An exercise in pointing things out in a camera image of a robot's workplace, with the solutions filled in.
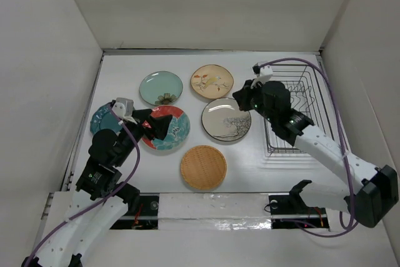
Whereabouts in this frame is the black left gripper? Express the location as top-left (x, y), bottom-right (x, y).
top-left (114, 108), bottom-right (172, 166)

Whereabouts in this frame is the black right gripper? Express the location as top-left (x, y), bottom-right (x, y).
top-left (231, 79), bottom-right (276, 124)

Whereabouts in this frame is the red teal flower plate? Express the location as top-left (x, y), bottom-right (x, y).
top-left (142, 105), bottom-right (191, 151)

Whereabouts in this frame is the cream tree plate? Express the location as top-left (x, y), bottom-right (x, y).
top-left (201, 98), bottom-right (251, 142)

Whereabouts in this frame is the light green flower plate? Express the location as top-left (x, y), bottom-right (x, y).
top-left (139, 71), bottom-right (183, 106)

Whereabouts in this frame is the beige bird plate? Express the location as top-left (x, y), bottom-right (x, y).
top-left (191, 64), bottom-right (234, 99)

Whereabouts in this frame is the dark teal scalloped plate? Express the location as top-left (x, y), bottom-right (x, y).
top-left (89, 104), bottom-right (123, 136)

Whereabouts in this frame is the woven bamboo plate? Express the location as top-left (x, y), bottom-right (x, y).
top-left (180, 145), bottom-right (228, 190)

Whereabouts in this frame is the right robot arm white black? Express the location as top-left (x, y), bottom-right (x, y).
top-left (233, 80), bottom-right (399, 228)

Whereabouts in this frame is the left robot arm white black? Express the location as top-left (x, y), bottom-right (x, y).
top-left (22, 100), bottom-right (173, 266)

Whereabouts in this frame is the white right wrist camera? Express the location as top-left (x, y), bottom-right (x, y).
top-left (251, 61), bottom-right (273, 89)

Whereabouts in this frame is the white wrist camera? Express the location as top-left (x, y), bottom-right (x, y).
top-left (251, 61), bottom-right (273, 89)
top-left (112, 98), bottom-right (135, 123)

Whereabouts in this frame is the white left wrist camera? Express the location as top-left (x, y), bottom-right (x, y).
top-left (112, 98), bottom-right (135, 123)

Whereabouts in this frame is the black wire dish rack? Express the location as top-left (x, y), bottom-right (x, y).
top-left (264, 63), bottom-right (334, 156)

